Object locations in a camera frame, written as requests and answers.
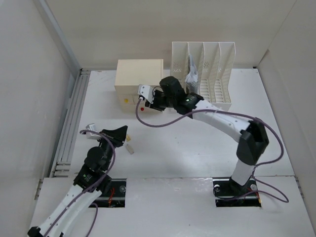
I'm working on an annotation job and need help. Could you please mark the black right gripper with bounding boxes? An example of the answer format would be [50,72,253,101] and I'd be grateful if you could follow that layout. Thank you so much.
[145,89,176,112]

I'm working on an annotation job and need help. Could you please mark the white plastic file organizer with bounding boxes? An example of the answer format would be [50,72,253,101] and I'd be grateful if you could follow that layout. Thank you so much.
[170,41,236,111]

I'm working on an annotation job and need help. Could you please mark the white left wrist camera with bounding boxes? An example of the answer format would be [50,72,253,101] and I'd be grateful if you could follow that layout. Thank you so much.
[83,123,101,140]

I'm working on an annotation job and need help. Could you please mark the aluminium frame rail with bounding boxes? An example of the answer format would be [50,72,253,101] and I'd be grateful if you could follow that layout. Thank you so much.
[47,69,91,178]

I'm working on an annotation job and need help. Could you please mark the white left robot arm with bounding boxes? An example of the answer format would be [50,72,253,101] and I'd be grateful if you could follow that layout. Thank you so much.
[27,124,128,237]

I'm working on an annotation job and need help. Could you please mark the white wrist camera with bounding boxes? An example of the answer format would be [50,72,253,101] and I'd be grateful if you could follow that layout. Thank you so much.
[137,84,155,107]
[83,123,101,140]

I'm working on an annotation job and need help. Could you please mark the grey setup guide booklet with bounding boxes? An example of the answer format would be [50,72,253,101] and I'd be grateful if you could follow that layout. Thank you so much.
[185,54,198,94]

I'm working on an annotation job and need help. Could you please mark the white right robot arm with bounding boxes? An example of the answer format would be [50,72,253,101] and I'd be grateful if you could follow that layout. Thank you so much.
[139,76,269,195]

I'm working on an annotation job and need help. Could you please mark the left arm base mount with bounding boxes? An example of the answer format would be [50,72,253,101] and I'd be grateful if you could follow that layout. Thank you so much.
[93,179,127,208]

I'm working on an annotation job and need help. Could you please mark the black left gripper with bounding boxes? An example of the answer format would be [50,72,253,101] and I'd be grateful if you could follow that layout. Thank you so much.
[96,125,127,170]

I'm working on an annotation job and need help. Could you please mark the grey eraser block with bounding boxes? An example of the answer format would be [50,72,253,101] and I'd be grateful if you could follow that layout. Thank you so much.
[126,144,134,155]

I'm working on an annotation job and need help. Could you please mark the beige wooden drawer cabinet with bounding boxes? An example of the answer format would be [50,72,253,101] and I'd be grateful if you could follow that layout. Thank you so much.
[115,59,163,113]

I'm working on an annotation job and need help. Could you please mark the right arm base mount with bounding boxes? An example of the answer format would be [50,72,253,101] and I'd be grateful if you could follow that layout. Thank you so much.
[212,177,261,207]

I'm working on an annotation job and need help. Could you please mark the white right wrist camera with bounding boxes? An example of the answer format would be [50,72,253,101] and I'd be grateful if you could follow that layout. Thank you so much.
[137,84,155,107]

